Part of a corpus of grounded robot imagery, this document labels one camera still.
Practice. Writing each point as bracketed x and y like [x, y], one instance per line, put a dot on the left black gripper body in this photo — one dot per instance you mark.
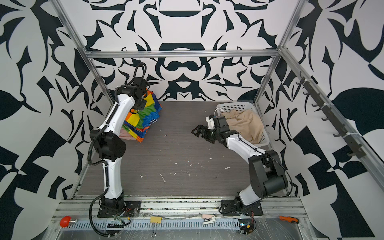
[141, 105]

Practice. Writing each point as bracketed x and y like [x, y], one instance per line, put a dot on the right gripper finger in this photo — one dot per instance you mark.
[208, 136]
[198, 130]

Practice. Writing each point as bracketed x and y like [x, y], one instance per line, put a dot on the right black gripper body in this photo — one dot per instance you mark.
[217, 133]

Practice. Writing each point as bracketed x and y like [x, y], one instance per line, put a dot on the white plastic basket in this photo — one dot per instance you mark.
[242, 106]

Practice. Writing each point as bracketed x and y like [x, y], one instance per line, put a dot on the multicolour shorts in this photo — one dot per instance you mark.
[139, 123]

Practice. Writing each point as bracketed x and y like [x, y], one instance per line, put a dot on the beige shorts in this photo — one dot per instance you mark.
[247, 123]

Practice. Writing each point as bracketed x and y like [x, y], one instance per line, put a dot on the pink shorts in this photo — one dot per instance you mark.
[126, 136]

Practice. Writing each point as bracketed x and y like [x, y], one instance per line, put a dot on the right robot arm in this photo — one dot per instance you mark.
[267, 175]

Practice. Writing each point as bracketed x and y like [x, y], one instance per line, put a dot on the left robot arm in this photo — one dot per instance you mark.
[107, 148]

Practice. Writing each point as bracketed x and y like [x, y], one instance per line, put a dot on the small green circuit board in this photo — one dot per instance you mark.
[247, 226]

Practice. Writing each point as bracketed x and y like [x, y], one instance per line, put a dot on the yellow tag clip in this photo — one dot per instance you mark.
[156, 220]

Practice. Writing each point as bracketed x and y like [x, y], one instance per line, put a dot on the red emergency stop button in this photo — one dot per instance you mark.
[67, 221]

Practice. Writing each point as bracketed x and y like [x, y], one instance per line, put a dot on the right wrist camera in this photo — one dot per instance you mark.
[216, 122]

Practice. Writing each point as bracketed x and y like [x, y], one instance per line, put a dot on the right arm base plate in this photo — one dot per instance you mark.
[235, 207]

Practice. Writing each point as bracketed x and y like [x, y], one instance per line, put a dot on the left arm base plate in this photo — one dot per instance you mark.
[109, 209]

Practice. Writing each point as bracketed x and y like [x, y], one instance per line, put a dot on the orange handled tool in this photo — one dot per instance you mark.
[289, 219]

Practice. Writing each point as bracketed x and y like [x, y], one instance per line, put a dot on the white slotted cable duct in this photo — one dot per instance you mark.
[168, 224]

